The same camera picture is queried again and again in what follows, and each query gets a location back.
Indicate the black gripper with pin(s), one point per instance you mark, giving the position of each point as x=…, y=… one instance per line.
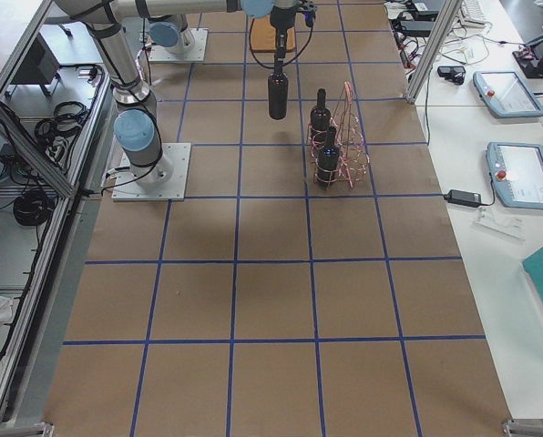
x=280, y=19

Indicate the dark wine bottle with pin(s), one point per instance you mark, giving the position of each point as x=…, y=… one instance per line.
x=278, y=86
x=327, y=159
x=320, y=119

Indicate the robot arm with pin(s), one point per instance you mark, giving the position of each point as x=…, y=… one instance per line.
x=136, y=128

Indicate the wooden tray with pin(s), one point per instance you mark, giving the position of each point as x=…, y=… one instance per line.
x=262, y=39

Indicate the teach pendant far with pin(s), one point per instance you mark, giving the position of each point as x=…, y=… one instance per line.
x=506, y=94

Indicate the teach pendant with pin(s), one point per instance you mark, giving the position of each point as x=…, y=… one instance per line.
x=516, y=170
x=506, y=94

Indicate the black power adapter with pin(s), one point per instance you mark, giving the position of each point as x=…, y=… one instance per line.
x=463, y=198

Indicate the teach pendant near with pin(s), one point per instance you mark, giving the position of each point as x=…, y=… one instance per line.
x=516, y=170

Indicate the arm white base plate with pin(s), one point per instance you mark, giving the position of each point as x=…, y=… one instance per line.
x=167, y=180
x=169, y=45

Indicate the copper wire wine basket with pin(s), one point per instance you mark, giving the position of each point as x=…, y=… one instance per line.
x=354, y=160

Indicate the aluminium frame post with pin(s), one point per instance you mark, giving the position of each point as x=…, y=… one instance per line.
x=441, y=28

